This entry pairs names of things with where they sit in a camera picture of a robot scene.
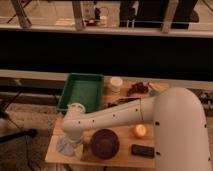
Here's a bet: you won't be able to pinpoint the light blue towel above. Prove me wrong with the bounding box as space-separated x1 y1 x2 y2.
56 135 76 157

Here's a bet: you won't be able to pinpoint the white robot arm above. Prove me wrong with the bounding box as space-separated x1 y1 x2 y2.
62 87 212 171

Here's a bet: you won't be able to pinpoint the white plastic cup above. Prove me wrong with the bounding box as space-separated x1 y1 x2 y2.
110 77 123 92

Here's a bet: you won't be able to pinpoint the light blue cup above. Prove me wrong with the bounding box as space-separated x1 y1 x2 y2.
149 90 159 97

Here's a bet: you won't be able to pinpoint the purple bowl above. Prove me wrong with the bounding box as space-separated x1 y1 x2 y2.
90 129 120 160

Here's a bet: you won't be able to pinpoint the black rectangular block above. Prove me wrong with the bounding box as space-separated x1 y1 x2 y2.
131 144 154 158

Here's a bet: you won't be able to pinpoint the green plastic tray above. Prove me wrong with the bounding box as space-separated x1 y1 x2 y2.
57 73 104 113

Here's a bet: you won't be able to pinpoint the black tripod stand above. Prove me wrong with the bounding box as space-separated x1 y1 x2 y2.
0 93 37 143

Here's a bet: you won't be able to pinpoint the dark red dried chilies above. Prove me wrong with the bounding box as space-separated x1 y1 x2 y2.
127 82 148 96

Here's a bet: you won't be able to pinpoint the black handled tool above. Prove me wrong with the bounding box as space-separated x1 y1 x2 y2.
117 97 140 104

